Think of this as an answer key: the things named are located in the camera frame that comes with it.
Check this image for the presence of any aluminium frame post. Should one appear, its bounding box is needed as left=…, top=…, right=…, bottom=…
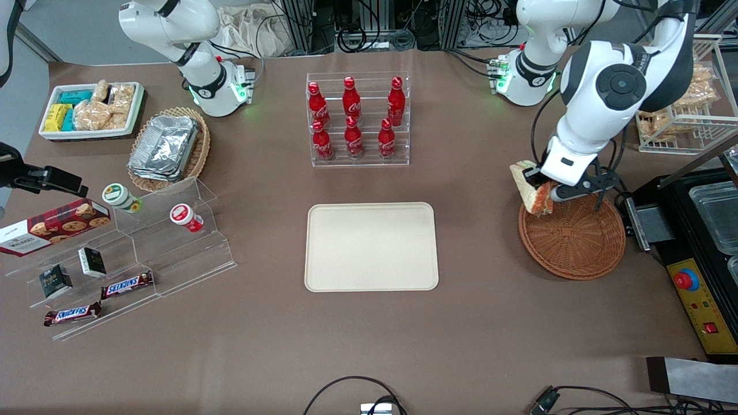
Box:
left=284, top=0, right=315, bottom=54
left=443, top=0, right=469, bottom=48

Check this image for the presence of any beige cloth bag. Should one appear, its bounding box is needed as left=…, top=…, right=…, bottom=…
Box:
left=216, top=5, right=289, bottom=58

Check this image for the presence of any bagged pastry snack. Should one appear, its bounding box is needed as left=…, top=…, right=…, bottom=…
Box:
left=673, top=81, right=719, bottom=110
left=637, top=111, right=692, bottom=137
left=691, top=62, right=716, bottom=87

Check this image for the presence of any green lid yogurt cup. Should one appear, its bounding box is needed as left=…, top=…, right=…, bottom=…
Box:
left=102, top=183, right=142, bottom=214

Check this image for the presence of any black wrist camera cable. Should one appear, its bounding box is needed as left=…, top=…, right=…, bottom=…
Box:
left=529, top=86, right=632, bottom=211

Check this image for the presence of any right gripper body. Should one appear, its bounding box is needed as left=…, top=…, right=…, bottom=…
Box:
left=0, top=143, right=27, bottom=190

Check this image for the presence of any round brown wicker basket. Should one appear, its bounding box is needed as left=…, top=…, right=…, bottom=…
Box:
left=518, top=183, right=627, bottom=281

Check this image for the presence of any white rectangular snack bin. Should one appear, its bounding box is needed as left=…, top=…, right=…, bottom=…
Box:
left=39, top=82, right=146, bottom=142

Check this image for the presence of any black machine yellow panel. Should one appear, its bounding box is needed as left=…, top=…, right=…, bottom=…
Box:
left=623, top=138, right=738, bottom=364

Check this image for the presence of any red lid yogurt cup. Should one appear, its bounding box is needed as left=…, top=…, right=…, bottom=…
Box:
left=170, top=203, right=204, bottom=233

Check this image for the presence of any black coiled cable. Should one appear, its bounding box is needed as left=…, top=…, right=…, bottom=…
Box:
left=337, top=26, right=367, bottom=54

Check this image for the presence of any beige rectangular serving tray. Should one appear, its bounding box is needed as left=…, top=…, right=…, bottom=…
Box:
left=304, top=202, right=440, bottom=293

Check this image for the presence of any yellow snack packet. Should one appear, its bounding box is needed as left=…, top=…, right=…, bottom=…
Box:
left=44, top=104, right=73, bottom=133

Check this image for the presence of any red tartan cookie box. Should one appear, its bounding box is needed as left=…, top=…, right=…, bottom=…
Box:
left=0, top=198, right=111, bottom=257

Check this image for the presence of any brown Snickers bar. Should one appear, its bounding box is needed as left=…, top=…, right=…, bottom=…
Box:
left=44, top=301, right=103, bottom=327
left=101, top=270, right=155, bottom=300

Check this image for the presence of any stack of foil containers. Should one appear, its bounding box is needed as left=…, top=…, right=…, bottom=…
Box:
left=128, top=115, right=201, bottom=182

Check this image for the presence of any grey sheet black edge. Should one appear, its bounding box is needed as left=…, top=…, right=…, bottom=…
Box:
left=646, top=356, right=738, bottom=404

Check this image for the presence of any white wire rack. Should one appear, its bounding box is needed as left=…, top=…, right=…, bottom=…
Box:
left=634, top=33, right=738, bottom=154

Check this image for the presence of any black cable with plug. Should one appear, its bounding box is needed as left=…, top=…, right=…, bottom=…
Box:
left=529, top=385, right=738, bottom=415

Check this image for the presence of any black looped cable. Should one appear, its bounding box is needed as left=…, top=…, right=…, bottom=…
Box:
left=303, top=376, right=407, bottom=415

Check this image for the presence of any small black white box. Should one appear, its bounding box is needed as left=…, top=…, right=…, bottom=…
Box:
left=78, top=247, right=107, bottom=278

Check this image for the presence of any red cola bottle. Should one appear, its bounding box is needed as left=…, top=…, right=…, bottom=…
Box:
left=378, top=118, right=397, bottom=160
left=342, top=77, right=362, bottom=122
left=308, top=81, right=331, bottom=127
left=344, top=115, right=364, bottom=160
left=312, top=119, right=334, bottom=161
left=387, top=76, right=406, bottom=126

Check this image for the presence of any clear acrylic step display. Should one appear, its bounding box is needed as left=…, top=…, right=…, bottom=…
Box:
left=3, top=178, right=238, bottom=342

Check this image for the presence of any clear acrylic bottle rack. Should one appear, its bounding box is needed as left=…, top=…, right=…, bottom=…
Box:
left=306, top=71, right=411, bottom=168

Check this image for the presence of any triangle sandwich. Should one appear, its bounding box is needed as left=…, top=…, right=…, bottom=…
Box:
left=510, top=160, right=555, bottom=217

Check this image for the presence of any oval tan wicker basket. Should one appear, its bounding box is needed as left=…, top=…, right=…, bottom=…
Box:
left=127, top=107, right=211, bottom=193

